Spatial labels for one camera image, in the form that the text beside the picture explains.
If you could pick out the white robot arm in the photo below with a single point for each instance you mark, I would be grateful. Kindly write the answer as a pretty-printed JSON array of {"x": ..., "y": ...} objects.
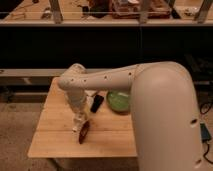
[{"x": 164, "y": 108}]

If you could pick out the wooden shelf bench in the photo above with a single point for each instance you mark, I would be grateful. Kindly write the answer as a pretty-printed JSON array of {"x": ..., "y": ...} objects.
[{"x": 33, "y": 72}]

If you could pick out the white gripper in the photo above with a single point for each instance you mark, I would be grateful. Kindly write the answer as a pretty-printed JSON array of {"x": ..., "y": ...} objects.
[{"x": 78, "y": 103}]

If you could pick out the clear plastic bottle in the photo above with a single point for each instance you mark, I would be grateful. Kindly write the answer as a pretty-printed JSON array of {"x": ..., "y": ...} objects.
[{"x": 78, "y": 123}]

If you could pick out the green bowl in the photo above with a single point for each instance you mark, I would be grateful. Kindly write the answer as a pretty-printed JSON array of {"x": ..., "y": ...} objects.
[{"x": 118, "y": 101}]

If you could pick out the small black rectangular object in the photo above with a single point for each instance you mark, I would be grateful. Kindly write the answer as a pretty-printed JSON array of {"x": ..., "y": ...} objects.
[{"x": 98, "y": 100}]

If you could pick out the wooden table board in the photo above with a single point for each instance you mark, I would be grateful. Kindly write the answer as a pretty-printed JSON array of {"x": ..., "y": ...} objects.
[{"x": 110, "y": 134}]

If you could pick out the dark red chili pepper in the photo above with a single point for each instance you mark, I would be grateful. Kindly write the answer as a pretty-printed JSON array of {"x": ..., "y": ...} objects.
[{"x": 83, "y": 132}]

